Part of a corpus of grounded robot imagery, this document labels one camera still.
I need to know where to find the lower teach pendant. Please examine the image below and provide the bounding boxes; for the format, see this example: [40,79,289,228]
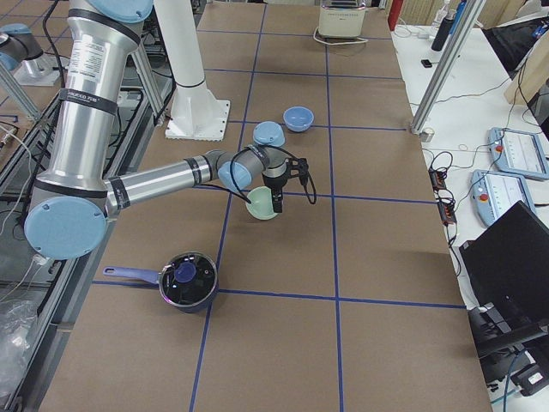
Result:
[471,169,537,227]

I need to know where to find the teach pendant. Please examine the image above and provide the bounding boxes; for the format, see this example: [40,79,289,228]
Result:
[471,169,537,227]
[487,127,548,180]

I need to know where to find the white toaster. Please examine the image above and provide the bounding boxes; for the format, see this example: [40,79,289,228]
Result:
[317,0,366,39]

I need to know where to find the orange black connector cable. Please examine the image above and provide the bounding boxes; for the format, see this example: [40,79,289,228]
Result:
[428,150,459,246]

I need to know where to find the blue bowl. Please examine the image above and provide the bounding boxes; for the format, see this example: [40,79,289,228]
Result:
[282,106,314,132]

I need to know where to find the white toaster power cable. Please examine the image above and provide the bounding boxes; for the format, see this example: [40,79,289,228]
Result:
[312,26,370,45]

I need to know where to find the clear plastic bag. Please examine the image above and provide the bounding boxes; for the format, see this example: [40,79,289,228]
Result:
[1,300,38,397]

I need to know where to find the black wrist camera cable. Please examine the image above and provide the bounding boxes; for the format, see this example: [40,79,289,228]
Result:
[228,144,317,205]

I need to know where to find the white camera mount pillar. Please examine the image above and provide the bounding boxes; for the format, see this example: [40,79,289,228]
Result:
[154,0,231,142]

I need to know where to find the black laptop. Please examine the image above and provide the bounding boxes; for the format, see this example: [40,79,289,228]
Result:
[459,201,548,322]

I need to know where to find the black water bottle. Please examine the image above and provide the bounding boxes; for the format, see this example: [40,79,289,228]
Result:
[431,11,455,52]

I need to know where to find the black monitor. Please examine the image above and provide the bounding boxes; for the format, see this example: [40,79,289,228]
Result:
[482,17,548,78]

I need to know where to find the grey robot arm background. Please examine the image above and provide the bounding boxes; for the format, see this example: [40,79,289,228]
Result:
[1,23,44,71]

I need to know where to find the upper teach pendant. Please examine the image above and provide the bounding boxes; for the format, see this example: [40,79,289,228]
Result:
[487,127,548,180]

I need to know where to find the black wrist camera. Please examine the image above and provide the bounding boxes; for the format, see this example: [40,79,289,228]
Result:
[286,157,310,187]

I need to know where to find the blue saucepan with glass lid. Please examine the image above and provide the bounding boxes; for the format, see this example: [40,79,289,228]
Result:
[102,251,219,313]

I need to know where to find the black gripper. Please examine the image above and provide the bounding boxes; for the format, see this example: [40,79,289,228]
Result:
[262,166,287,214]

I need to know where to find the green bowl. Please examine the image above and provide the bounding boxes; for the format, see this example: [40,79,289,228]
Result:
[245,186,277,221]

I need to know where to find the aluminium frame post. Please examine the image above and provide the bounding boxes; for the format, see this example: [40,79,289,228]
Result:
[410,0,486,135]

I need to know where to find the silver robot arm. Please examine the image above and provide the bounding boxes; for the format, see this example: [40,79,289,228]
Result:
[24,1,286,260]

